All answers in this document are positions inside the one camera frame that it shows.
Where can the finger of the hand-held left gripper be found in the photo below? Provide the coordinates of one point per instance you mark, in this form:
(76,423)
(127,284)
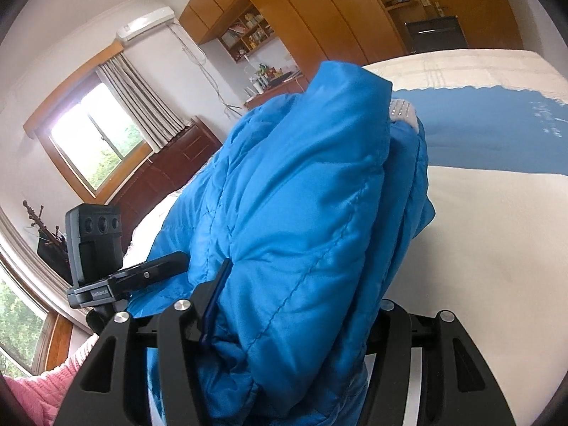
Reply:
(155,268)

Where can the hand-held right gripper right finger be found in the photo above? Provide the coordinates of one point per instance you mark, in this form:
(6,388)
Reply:
(390,333)

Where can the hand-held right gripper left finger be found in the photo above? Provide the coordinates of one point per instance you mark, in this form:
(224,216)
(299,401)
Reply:
(213,306)

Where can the blue padded jacket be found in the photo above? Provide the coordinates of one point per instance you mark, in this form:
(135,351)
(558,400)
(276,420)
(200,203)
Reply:
(288,208)

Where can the person's left forearm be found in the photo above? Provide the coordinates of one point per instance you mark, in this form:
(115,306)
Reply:
(40,390)

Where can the dark model ship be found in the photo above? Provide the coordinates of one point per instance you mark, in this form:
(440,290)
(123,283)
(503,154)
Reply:
(49,239)

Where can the wooden framed window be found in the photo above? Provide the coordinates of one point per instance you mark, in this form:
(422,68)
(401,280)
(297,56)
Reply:
(93,137)

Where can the bay window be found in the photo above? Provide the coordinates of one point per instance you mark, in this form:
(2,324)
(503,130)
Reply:
(22,319)

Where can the dark wooden headboard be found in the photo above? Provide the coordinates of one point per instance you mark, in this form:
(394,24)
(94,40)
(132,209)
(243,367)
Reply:
(177,164)

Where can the beige curtain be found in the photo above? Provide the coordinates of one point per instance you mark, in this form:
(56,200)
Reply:
(142,97)

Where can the wooden desk with clutter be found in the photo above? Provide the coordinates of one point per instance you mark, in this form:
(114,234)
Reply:
(275,82)

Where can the white air conditioner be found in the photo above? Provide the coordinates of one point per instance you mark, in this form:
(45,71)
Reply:
(144,23)

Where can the open shelf with small goods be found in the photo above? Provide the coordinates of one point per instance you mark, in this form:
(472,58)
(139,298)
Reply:
(246,31)

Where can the black television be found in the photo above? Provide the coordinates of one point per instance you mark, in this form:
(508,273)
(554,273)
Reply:
(437,35)

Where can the wooden wardrobe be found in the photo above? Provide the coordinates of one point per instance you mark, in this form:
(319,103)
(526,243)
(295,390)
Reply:
(319,13)

